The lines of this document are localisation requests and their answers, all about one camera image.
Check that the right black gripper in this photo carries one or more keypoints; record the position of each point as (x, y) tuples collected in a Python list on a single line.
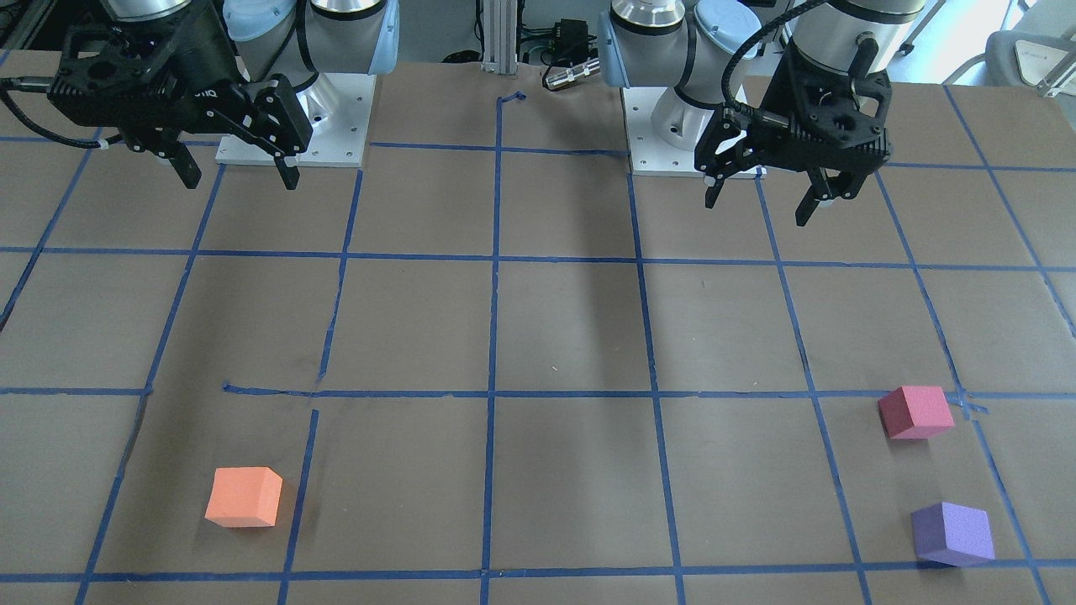
[(198, 52)]

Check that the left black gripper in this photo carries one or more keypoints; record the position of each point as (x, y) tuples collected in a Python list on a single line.
[(772, 94)]

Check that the orange foam block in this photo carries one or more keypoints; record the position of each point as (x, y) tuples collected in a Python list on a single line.
[(244, 497)]

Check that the silver metal cylinder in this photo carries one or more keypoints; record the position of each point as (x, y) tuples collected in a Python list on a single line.
[(571, 76)]

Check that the black power adapter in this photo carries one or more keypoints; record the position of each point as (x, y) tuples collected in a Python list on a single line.
[(570, 41)]

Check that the red foam block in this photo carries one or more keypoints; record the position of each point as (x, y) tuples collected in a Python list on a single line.
[(915, 412)]

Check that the purple foam block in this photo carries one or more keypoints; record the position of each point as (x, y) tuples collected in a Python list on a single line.
[(953, 534)]

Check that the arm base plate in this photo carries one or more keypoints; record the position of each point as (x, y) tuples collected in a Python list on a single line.
[(339, 107), (663, 131)]

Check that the aluminium frame post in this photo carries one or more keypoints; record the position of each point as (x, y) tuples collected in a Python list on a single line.
[(500, 36)]

